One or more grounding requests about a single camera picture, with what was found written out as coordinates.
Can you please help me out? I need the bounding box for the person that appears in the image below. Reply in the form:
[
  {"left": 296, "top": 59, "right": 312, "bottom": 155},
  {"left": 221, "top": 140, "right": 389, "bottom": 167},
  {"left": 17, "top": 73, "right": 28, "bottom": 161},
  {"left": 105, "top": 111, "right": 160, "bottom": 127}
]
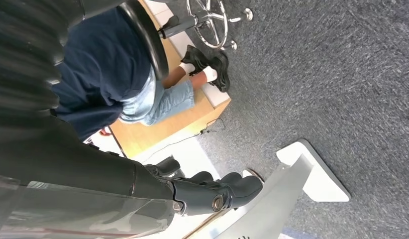
[{"left": 51, "top": 6, "right": 231, "bottom": 142}]

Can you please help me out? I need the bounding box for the light wooden furniture panel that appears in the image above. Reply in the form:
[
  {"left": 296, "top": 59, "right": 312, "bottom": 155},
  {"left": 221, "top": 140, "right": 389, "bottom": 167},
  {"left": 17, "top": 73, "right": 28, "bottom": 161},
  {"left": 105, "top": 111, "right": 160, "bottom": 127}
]
[{"left": 108, "top": 0, "right": 231, "bottom": 160}]

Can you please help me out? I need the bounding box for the black stool chrome base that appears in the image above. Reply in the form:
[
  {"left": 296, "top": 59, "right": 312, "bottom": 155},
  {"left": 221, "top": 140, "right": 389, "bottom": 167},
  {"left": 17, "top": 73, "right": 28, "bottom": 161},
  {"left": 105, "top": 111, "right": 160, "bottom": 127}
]
[{"left": 120, "top": 0, "right": 254, "bottom": 81}]

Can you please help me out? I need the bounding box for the silver kiosk stand white base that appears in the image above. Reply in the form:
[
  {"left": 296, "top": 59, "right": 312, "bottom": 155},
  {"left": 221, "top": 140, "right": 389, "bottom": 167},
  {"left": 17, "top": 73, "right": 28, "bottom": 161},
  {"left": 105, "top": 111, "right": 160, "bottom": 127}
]
[{"left": 215, "top": 138, "right": 352, "bottom": 239}]

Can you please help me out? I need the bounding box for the thin black floor cable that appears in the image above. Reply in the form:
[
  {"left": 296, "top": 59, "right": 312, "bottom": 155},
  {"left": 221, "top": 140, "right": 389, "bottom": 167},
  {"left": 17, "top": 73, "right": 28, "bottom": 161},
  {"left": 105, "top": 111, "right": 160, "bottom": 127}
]
[{"left": 142, "top": 118, "right": 226, "bottom": 160}]

